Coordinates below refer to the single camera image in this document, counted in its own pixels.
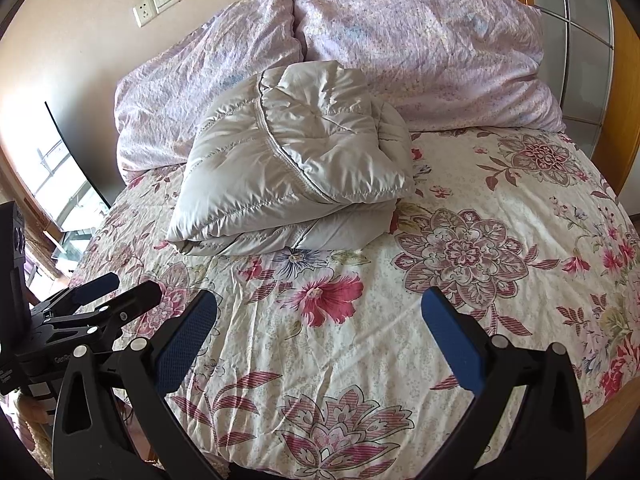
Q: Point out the floral bedspread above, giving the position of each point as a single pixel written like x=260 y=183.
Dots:
x=350 y=360

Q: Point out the glass television stand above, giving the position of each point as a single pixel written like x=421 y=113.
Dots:
x=70 y=245

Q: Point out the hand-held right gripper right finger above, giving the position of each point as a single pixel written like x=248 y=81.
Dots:
x=455 y=340

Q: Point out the flat screen television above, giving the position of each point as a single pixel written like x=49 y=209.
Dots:
x=65 y=170

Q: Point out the cream quilted down jacket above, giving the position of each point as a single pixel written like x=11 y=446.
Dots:
x=300 y=160

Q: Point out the pink crinkled pillow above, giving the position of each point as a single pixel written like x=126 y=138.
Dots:
x=425 y=45
x=200 y=75

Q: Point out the white wall socket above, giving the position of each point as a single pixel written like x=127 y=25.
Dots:
x=142 y=15

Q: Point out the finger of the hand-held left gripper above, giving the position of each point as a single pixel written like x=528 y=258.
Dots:
x=95 y=285
x=135 y=302

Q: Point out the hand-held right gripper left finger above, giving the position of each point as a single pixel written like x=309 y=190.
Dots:
x=185 y=345

